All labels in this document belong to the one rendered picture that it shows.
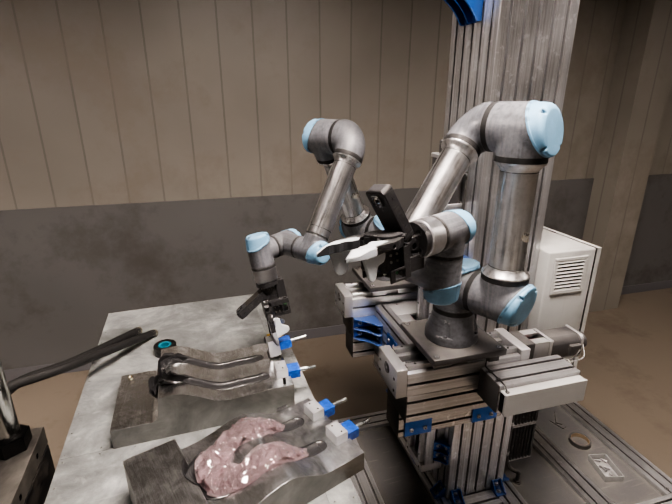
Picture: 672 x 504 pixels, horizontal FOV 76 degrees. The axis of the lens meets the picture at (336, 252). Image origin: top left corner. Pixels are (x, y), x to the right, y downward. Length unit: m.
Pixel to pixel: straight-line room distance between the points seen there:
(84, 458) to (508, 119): 1.34
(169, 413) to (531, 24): 1.44
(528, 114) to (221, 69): 2.11
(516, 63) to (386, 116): 1.77
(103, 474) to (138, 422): 0.14
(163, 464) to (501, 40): 1.35
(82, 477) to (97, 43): 2.21
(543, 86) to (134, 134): 2.20
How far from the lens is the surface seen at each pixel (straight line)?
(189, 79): 2.84
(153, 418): 1.37
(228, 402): 1.34
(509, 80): 1.38
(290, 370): 1.39
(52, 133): 2.97
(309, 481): 1.12
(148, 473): 1.15
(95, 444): 1.45
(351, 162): 1.38
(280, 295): 1.41
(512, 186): 1.08
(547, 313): 1.63
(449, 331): 1.26
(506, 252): 1.11
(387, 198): 0.73
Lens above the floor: 1.68
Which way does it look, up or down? 19 degrees down
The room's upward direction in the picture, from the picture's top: straight up
